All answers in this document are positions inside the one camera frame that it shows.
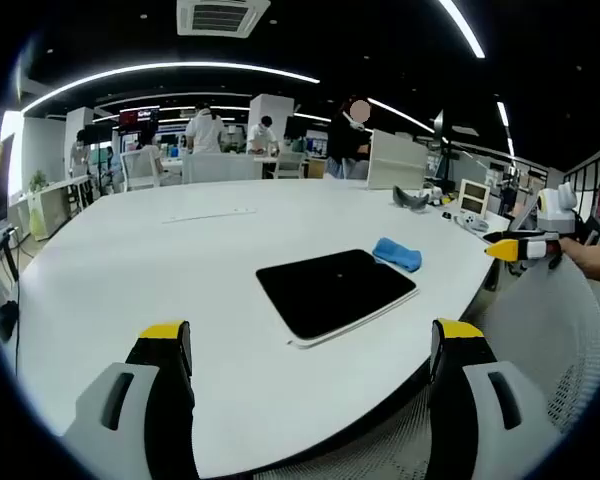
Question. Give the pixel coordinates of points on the ceiling air conditioner vent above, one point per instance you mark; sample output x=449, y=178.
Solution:
x=222, y=17

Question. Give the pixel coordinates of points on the white side cabinet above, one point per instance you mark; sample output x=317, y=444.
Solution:
x=47, y=207

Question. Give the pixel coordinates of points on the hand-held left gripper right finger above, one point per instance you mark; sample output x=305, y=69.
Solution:
x=480, y=400

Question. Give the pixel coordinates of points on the long curved ceiling light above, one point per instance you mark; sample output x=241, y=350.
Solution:
x=170, y=67

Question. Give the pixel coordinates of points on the white mesh office chair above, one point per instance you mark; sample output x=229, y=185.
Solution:
x=540, y=315

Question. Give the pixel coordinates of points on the straight ceiling light strip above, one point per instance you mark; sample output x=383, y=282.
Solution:
x=462, y=27

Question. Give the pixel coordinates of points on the white low desk divider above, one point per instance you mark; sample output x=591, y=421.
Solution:
x=217, y=167

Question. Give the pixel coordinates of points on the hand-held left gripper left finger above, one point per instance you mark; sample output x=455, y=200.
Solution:
x=130, y=400

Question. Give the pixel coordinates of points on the white game controller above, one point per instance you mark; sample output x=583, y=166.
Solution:
x=474, y=222

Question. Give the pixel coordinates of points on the dark equipment stand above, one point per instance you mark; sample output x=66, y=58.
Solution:
x=2, y=280

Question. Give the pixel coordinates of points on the green potted plant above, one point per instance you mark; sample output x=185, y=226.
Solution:
x=38, y=181

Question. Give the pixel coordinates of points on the red display screen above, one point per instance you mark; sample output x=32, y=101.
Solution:
x=139, y=116

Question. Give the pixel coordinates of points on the grey curved headset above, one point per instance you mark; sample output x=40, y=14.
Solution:
x=410, y=200

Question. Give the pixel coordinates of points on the person's right hand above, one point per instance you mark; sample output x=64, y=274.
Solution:
x=595, y=262

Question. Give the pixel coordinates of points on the white framed box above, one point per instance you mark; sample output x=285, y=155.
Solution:
x=475, y=197

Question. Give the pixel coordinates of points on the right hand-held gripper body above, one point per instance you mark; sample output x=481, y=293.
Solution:
x=555, y=222

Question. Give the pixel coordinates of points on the white desk partition panel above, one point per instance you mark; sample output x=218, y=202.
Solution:
x=397, y=160

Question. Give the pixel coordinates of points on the blue cleaning cloth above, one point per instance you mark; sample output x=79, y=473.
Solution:
x=395, y=254

